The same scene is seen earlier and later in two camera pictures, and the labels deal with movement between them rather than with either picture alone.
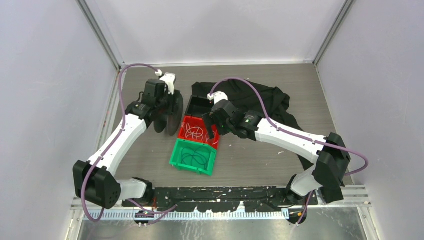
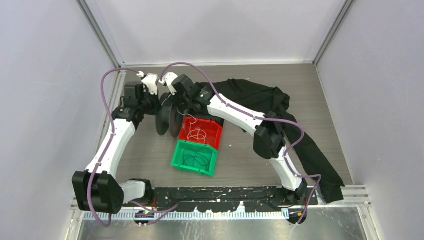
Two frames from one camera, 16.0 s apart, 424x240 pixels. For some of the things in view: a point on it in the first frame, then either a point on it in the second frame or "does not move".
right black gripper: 222,132 → 174,97
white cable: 196,132 → 188,137
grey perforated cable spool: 171,122 does not move
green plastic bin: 193,156 does not move
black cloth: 244,94 does not move
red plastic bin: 194,128 does not move
